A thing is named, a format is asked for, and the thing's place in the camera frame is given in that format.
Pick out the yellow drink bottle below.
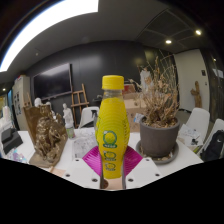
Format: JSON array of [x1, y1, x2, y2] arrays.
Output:
[[94, 74, 131, 180]]

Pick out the grey plant saucer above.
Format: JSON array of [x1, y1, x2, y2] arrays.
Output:
[[135, 139, 180, 165]]

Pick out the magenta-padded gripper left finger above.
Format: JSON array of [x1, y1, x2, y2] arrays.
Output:
[[62, 145, 102, 190]]

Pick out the red box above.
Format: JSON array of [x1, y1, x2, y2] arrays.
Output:
[[122, 83, 138, 95]]

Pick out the wooden figure sculpture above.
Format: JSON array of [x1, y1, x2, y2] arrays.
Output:
[[190, 80, 203, 108]]

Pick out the round ceiling spotlights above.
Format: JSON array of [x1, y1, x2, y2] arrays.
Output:
[[164, 29, 203, 45]]

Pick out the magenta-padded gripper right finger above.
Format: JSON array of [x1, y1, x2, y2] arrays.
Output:
[[121, 145, 164, 190]]

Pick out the black backpack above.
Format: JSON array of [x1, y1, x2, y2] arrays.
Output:
[[199, 129, 224, 163]]

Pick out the white display cabinet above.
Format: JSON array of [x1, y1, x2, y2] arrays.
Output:
[[12, 75, 32, 132]]

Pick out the white plaster bust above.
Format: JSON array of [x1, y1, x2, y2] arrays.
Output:
[[33, 97, 44, 108], [62, 102, 75, 129]]

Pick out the long white ceiling light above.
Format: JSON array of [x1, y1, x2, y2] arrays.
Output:
[[0, 0, 100, 73]]

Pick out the black foam block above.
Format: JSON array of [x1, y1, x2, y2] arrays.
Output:
[[2, 133, 24, 155], [0, 127, 18, 144]]

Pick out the white chair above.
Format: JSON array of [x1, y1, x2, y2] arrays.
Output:
[[78, 105, 100, 129], [199, 118, 224, 158], [184, 107, 211, 144]]

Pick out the brown golden relief sculpture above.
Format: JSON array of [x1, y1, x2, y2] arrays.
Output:
[[23, 104, 69, 169]]

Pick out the wooden easel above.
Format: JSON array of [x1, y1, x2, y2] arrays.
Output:
[[70, 83, 90, 128]]

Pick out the cardboard box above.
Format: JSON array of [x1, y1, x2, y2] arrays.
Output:
[[123, 91, 151, 133]]

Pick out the dried plant in grey pot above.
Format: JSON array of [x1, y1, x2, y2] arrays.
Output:
[[131, 49, 182, 158]]

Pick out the white paper stack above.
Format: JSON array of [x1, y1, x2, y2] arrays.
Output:
[[177, 123, 202, 148]]

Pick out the clear spray bottle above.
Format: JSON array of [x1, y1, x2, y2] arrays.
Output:
[[65, 123, 76, 139]]

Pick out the black wall screen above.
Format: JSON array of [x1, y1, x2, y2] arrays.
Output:
[[32, 63, 74, 101]]

